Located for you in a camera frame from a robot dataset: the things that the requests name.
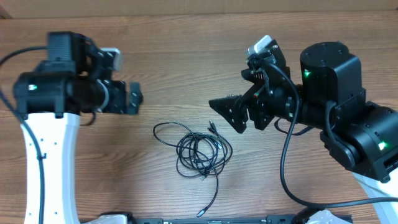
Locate black cable bundle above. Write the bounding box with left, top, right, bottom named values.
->
left=152, top=119, right=234, bottom=218

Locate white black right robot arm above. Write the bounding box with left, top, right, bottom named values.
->
left=209, top=36, right=397, bottom=223

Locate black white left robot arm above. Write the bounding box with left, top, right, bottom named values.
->
left=13, top=32, right=143, bottom=223

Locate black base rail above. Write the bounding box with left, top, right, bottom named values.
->
left=80, top=208, right=354, bottom=224

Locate black left camera cable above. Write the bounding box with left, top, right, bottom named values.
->
left=0, top=45, right=49, bottom=224

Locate black camera cable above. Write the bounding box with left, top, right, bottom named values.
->
left=0, top=45, right=49, bottom=224
left=257, top=60, right=398, bottom=209

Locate black right camera cable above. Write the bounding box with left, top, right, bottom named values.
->
left=257, top=60, right=398, bottom=209

